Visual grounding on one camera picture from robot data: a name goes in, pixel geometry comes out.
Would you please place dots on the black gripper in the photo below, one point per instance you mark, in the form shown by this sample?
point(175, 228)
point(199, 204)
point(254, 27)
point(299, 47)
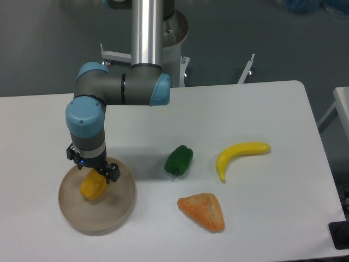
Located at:
point(95, 159)

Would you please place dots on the yellow toy pepper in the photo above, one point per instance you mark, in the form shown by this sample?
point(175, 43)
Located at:
point(93, 185)

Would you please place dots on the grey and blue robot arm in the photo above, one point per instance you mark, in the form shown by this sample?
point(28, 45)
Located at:
point(96, 88)

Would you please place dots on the beige round plate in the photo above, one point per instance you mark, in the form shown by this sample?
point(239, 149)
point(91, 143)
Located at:
point(104, 214)

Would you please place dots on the green toy pepper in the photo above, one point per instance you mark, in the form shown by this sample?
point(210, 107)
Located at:
point(179, 161)

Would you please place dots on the orange toy bread wedge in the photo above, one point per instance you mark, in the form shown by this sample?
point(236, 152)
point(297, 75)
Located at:
point(204, 209)

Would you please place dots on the yellow toy banana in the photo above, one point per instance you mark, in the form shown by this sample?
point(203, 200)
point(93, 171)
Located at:
point(250, 148)

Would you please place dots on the black device at edge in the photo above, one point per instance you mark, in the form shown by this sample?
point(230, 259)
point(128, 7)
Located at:
point(339, 234)

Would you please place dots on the white side table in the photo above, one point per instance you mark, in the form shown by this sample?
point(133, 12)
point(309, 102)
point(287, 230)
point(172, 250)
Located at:
point(338, 108)

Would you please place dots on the blue plastic bag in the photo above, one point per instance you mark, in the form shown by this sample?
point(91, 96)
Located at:
point(335, 7)

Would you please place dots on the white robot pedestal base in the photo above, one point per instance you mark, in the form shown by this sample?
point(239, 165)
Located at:
point(176, 29)

